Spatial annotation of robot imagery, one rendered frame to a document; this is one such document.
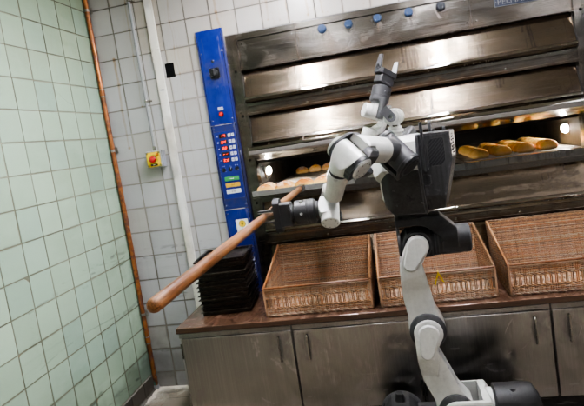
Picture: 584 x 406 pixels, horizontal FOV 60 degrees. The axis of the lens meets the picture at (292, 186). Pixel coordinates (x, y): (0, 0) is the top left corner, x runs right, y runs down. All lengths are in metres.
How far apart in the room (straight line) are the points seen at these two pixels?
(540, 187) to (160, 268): 2.28
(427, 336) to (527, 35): 1.71
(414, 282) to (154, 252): 1.81
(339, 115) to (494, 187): 0.95
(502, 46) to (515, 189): 0.77
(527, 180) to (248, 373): 1.81
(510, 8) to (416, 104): 0.69
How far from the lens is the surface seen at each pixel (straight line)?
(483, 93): 3.00
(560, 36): 3.10
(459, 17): 3.03
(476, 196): 3.00
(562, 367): 2.76
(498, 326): 2.63
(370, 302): 2.59
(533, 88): 3.05
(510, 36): 3.06
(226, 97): 3.05
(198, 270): 1.18
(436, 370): 2.24
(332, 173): 1.62
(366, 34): 3.00
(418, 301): 2.14
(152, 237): 3.33
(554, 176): 3.10
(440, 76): 2.97
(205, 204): 3.16
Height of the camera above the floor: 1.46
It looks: 5 degrees down
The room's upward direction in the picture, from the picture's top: 9 degrees counter-clockwise
